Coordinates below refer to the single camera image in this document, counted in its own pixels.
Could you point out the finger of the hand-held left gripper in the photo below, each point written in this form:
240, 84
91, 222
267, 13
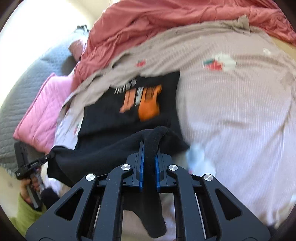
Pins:
41, 160

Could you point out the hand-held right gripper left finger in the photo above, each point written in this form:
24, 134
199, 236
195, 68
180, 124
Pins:
141, 166

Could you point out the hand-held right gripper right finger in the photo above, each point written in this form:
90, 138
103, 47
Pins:
158, 169

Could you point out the black sweater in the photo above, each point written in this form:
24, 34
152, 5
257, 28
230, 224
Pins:
111, 111

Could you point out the person's left forearm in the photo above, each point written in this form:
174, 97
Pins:
25, 215

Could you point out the person's left hand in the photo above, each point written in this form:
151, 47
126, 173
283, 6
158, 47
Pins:
24, 190

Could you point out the pink quilted pillow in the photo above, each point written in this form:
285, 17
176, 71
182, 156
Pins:
39, 115

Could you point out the light grey quilted cushion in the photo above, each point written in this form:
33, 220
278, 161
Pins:
16, 97

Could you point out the mauve quilted pillow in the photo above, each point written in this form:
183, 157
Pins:
77, 48

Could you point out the coral red duvet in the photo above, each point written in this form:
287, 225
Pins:
150, 18

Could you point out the yellow bed sheet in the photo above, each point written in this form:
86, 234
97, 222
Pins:
286, 51

